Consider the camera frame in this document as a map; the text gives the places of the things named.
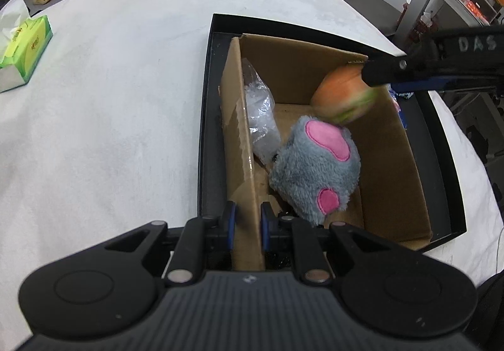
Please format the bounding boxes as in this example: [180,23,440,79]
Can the plush hamburger toy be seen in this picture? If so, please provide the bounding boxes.
[311,63,376,125]

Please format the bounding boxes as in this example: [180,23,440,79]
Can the purple tissue pack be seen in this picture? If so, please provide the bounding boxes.
[387,84,413,129]

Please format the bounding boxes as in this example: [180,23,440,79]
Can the grey pink plush paw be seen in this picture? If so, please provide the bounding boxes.
[269,115,361,227]

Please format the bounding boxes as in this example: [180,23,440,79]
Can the brown cardboard box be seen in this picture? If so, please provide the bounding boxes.
[220,34,432,271]

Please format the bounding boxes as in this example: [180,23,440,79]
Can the green tissue box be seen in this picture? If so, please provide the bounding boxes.
[1,15,53,92]

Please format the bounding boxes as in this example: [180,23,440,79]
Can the white desk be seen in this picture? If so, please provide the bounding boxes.
[393,0,503,51]

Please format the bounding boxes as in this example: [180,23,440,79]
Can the clear plastic bag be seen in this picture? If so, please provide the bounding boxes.
[242,58,282,166]

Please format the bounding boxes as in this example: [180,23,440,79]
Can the black tray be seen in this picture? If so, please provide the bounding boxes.
[197,14,467,251]

